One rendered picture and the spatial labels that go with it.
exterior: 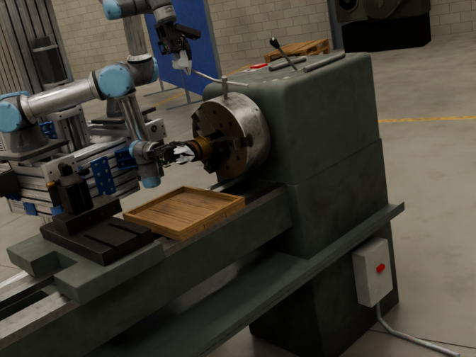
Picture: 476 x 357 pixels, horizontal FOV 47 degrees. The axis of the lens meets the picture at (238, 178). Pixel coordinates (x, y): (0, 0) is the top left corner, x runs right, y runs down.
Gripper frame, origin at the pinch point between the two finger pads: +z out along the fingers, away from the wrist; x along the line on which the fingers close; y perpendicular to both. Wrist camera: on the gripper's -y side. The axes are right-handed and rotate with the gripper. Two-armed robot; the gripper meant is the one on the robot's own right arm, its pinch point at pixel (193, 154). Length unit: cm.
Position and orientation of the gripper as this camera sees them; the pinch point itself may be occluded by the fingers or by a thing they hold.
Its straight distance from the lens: 198.2
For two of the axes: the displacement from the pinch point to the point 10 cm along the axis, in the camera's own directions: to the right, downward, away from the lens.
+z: 6.8, 1.1, -7.3
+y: -7.1, 3.5, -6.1
